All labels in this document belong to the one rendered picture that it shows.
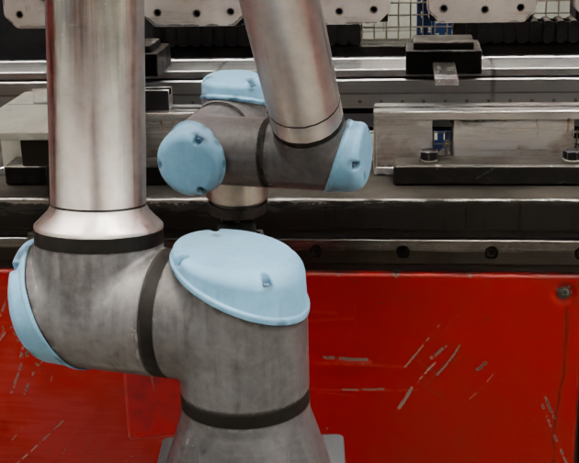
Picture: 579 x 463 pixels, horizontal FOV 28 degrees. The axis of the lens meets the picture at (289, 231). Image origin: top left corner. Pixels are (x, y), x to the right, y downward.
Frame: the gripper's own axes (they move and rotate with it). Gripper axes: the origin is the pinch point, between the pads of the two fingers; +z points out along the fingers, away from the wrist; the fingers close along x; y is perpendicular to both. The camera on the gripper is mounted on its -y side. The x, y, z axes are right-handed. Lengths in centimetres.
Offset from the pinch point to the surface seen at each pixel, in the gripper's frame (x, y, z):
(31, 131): 24.4, 16.0, -25.7
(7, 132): 27.4, 16.3, -25.6
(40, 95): 24.0, 33.1, -25.5
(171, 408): 9.7, -6.7, 2.7
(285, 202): -8.3, 19.4, -12.3
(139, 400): 13.4, -6.6, 1.4
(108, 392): 17.9, 23.8, 17.7
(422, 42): -35, 48, -26
